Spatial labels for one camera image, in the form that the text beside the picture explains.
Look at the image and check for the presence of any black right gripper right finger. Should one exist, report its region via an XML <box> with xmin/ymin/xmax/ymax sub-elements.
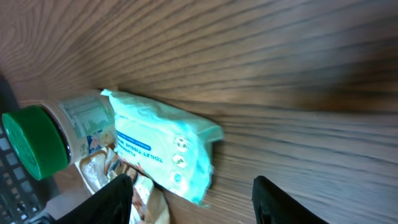
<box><xmin>252</xmin><ymin>175</ymin><xmax>326</xmax><ymax>224</ymax></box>

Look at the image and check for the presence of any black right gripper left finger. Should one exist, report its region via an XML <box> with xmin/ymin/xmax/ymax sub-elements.
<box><xmin>55</xmin><ymin>174</ymin><xmax>133</xmax><ymax>224</ymax></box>

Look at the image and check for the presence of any beige snack pouch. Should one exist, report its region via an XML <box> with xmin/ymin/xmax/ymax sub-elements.
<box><xmin>77</xmin><ymin>148</ymin><xmax>170</xmax><ymax>224</ymax></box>

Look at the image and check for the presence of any teal wet wipes pack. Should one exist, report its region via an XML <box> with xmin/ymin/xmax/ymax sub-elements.
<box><xmin>101</xmin><ymin>90</ymin><xmax>224</xmax><ymax>205</ymax></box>

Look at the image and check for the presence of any green lid jar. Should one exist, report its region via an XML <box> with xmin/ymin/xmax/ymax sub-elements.
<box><xmin>2</xmin><ymin>90</ymin><xmax>116</xmax><ymax>180</ymax></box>

